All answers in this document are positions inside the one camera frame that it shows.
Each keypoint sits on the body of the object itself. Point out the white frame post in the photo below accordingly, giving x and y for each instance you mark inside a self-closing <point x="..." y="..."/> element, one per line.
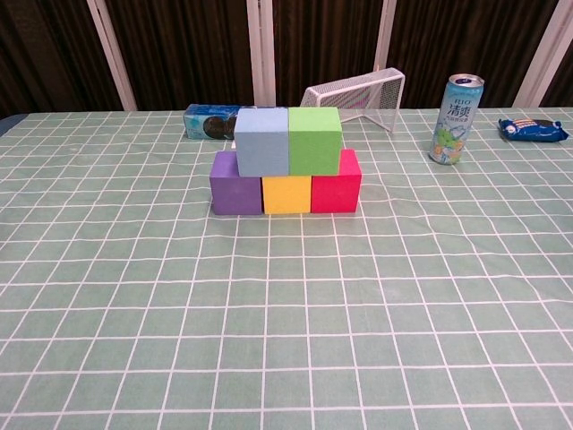
<point x="267" y="54"/>
<point x="383" y="36"/>
<point x="544" y="54"/>
<point x="110" y="54"/>

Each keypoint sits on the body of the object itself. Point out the yellow foam cube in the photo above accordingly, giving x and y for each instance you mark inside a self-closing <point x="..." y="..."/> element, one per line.
<point x="286" y="195"/>

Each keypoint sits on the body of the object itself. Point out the purple foam cube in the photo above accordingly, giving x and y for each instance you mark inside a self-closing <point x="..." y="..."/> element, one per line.
<point x="233" y="195"/>

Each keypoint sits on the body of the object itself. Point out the magenta foam cube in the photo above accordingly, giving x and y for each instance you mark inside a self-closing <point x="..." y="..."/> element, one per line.
<point x="336" y="192"/>

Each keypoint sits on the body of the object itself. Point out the light blue foam cube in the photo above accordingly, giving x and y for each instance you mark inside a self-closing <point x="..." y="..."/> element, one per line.
<point x="262" y="143"/>

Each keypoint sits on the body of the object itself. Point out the blue table pad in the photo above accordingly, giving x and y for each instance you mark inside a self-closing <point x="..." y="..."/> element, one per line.
<point x="5" y="123"/>

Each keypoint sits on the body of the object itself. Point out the light blue drink can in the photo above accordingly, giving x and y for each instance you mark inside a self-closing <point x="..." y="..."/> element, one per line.
<point x="456" y="121"/>

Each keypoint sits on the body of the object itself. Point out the blue cookie box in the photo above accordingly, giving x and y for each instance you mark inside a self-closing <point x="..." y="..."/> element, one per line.
<point x="210" y="123"/>

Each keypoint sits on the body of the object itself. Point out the blue snack packet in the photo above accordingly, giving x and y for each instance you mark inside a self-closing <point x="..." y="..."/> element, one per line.
<point x="532" y="130"/>

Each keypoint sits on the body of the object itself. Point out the dark pleated curtain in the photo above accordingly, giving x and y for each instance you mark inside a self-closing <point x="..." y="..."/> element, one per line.
<point x="192" y="45"/>

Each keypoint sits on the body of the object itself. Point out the green foam cube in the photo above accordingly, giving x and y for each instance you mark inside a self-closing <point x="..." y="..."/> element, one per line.
<point x="313" y="143"/>

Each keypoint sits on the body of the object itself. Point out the green checked tablecloth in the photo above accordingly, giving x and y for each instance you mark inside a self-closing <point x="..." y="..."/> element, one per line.
<point x="286" y="313"/>

